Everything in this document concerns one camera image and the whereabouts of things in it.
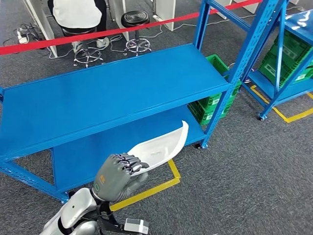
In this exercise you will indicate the blue metal shelf rack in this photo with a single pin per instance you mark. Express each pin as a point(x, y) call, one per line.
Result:
point(110, 87)
point(259, 81)

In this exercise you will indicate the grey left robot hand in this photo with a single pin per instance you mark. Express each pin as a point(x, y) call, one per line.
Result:
point(112, 178)

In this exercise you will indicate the green plastic crate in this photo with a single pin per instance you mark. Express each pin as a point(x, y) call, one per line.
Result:
point(293, 45)
point(213, 63)
point(268, 69)
point(203, 116)

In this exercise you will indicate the person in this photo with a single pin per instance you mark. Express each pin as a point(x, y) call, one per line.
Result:
point(75, 13)

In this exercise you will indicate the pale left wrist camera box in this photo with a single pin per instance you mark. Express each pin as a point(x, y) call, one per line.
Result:
point(136, 226)

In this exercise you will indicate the red barrier belt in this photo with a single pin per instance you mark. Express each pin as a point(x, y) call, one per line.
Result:
point(97, 34)

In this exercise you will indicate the black stool with chrome base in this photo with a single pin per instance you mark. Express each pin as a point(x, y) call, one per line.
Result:
point(135, 18)
point(87, 55)

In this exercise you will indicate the white curved plastic part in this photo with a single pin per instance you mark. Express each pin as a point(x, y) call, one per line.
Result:
point(161, 149)

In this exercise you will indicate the white power strip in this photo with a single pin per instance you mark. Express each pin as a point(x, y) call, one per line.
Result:
point(158, 18)
point(23, 36)

